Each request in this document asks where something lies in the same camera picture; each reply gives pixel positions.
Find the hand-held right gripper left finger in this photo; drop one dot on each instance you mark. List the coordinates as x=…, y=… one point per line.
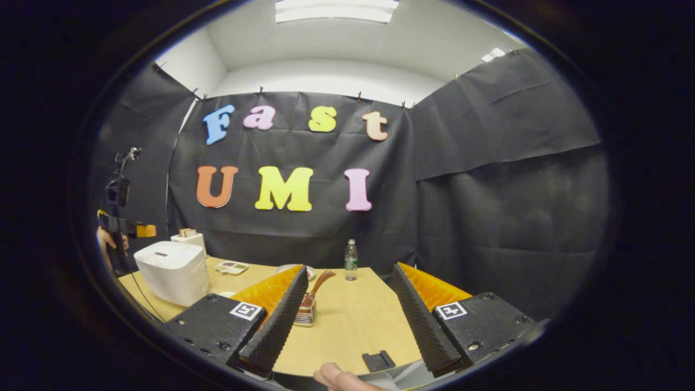
x=279, y=326

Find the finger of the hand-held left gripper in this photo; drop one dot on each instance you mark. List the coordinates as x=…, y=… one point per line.
x=145, y=231

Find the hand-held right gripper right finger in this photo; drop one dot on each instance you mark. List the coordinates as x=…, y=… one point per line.
x=418, y=326

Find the white rice cooker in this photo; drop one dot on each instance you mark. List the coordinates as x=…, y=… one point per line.
x=174, y=271

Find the brown wooden spoon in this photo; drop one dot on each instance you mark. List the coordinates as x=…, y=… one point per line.
x=319, y=281

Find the white toaster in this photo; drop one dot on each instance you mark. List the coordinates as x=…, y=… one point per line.
x=193, y=243

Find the person's grey trousers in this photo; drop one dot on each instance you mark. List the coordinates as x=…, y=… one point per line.
x=407, y=377

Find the white plate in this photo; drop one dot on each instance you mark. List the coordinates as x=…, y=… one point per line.
x=286, y=267

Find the small white tray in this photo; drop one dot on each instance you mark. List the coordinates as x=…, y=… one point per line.
x=232, y=267

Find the clear plastic bottle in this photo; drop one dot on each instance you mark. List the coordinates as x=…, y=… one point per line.
x=351, y=260

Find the black backdrop cloth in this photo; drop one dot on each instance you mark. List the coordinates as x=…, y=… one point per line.
x=434, y=233

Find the small ceiling light panel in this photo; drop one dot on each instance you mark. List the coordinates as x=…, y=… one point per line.
x=494, y=54

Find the large ceiling light panel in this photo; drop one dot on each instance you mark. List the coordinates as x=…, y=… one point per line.
x=336, y=10

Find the black plastic bracket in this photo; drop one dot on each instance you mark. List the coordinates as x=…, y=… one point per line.
x=378, y=360

